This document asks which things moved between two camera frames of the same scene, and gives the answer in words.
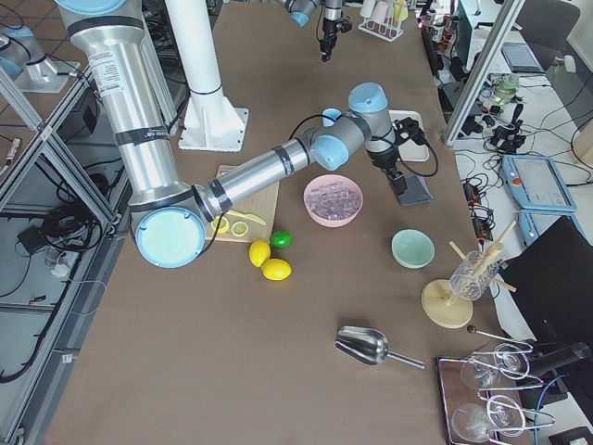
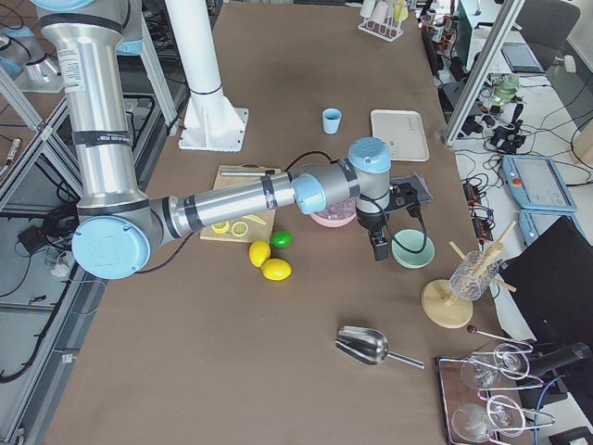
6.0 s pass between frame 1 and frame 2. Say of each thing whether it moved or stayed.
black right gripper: moved
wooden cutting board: stayed
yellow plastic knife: stayed
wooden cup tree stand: stayed
